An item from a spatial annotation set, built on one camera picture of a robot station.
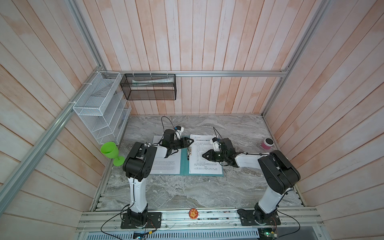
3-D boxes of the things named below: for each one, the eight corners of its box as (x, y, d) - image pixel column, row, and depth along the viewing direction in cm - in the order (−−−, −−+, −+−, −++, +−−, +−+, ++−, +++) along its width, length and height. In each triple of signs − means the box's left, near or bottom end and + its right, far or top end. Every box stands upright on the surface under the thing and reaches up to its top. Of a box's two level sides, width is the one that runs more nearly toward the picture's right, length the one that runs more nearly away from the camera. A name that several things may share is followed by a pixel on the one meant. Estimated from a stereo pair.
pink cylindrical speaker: (262, 149, 102) (266, 144, 98) (260, 142, 106) (263, 137, 102) (271, 149, 102) (275, 144, 98) (269, 142, 106) (272, 137, 102)
